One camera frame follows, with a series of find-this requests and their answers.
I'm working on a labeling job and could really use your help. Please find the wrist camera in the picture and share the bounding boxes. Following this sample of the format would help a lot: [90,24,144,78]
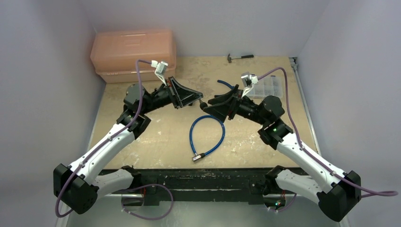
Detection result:
[151,60,168,86]
[241,72,259,98]

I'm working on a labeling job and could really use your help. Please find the clear plastic screw organizer box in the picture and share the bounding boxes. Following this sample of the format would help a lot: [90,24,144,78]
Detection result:
[247,75,284,99]

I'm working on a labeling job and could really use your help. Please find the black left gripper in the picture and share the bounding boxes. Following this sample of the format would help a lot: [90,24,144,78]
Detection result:
[140,77,203,115]

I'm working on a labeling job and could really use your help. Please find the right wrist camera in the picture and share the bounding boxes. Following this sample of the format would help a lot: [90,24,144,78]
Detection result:
[241,72,259,98]

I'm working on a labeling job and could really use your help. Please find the blue handled pliers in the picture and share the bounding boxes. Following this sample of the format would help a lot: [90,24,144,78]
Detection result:
[217,79,234,89]

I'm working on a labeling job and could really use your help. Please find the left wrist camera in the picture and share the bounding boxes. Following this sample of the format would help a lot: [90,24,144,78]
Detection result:
[151,60,168,86]

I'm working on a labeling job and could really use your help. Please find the orange plastic toolbox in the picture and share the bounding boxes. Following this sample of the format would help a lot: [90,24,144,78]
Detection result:
[90,29,177,83]

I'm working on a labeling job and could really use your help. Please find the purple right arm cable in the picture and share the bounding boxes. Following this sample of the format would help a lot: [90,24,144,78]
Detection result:
[257,67,399,214]

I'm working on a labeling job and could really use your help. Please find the small black handled hammer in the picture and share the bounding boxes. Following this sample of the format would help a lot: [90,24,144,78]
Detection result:
[227,54,254,63]

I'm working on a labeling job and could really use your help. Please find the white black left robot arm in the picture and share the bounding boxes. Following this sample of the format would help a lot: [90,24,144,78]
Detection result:
[53,77,203,218]

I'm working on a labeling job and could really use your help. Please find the blue cable lock loop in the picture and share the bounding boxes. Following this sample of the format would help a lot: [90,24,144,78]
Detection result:
[188,115,226,163]

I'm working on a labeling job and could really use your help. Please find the black headed key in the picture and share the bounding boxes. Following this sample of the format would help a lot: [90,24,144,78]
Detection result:
[199,100,208,110]

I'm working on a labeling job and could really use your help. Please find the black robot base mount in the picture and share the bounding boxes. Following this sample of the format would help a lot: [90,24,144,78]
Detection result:
[102,167,323,206]

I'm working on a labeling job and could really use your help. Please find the aluminium frame rail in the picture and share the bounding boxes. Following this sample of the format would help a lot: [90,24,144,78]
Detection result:
[289,57,321,155]

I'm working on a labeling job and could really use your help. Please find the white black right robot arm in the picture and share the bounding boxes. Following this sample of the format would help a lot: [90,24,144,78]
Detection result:
[200,88,361,222]

